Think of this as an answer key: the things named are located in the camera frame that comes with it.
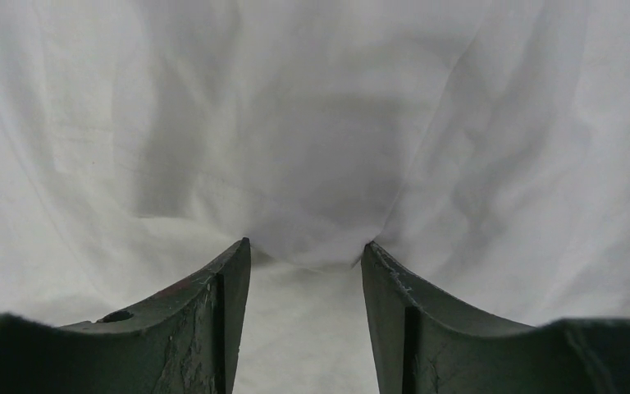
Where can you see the white t shirt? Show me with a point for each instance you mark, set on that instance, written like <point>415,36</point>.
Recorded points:
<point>484,144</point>

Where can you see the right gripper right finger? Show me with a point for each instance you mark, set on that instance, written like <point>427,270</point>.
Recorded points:
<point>424,340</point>

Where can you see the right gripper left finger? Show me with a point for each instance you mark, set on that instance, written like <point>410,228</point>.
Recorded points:
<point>182,339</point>

